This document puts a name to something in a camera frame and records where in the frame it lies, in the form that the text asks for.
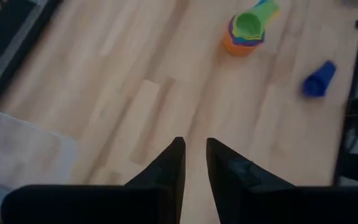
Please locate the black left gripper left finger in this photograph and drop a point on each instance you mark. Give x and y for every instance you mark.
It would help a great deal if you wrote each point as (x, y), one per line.
(154, 202)

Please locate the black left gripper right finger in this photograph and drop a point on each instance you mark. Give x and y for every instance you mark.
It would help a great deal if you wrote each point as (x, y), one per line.
(244, 199)

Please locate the purple plastic measuring cup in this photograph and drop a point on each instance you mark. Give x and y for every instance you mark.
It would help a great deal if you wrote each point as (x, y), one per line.
(318, 79)

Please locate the teal plastic measuring cup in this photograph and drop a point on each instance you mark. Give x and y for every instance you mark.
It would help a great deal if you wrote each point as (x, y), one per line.
(243, 40)

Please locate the black hazard-striped floor mat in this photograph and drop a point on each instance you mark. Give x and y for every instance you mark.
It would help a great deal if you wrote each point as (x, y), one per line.
(2, 43)

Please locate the green plastic measuring cup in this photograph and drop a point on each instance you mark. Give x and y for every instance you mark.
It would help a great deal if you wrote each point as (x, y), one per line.
(247, 25)

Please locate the stack of colourful measuring cups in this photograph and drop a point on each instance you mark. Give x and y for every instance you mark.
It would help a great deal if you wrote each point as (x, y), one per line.
(277, 14)

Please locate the blue plastic measuring cup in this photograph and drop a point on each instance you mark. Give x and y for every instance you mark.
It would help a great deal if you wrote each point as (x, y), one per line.
(249, 44)

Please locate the clear plastic basket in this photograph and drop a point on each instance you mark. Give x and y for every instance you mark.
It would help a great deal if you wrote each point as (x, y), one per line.
(17, 149)

